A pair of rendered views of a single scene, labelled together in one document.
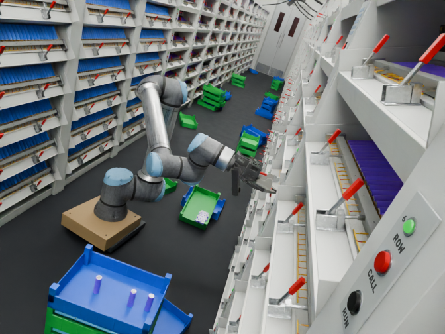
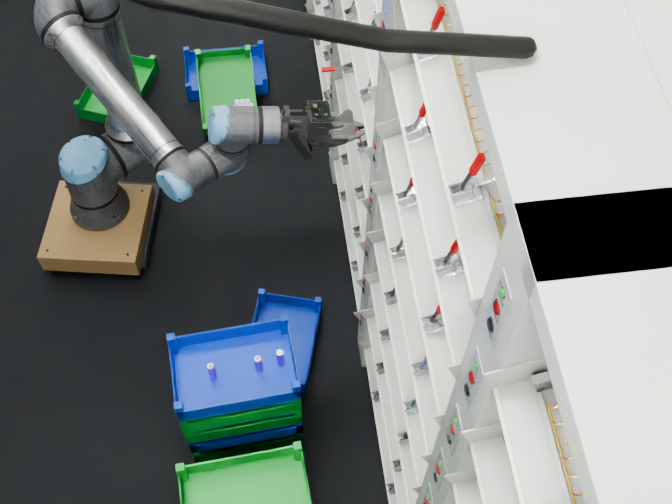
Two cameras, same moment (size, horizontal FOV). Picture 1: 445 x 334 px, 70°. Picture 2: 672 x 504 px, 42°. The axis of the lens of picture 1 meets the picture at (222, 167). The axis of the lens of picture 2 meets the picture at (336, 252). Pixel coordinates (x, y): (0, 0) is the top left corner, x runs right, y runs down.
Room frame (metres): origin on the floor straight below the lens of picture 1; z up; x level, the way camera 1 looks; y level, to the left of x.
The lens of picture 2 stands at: (-0.21, 0.15, 2.50)
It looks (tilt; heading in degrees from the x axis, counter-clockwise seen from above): 59 degrees down; 347
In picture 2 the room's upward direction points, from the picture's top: 1 degrees clockwise
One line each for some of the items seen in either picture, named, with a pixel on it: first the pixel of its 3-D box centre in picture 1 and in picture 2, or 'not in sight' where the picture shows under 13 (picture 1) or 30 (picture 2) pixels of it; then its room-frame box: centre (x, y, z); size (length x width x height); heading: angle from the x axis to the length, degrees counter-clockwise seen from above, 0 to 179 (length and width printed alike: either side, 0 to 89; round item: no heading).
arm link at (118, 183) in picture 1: (118, 185); (90, 169); (1.53, 0.53, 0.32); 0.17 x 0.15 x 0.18; 120
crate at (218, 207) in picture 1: (203, 202); (225, 70); (2.12, 0.04, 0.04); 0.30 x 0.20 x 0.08; 85
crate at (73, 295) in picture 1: (114, 289); (233, 366); (0.70, 0.19, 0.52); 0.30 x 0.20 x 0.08; 89
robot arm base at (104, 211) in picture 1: (112, 205); (97, 198); (1.52, 0.53, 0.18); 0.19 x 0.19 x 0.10
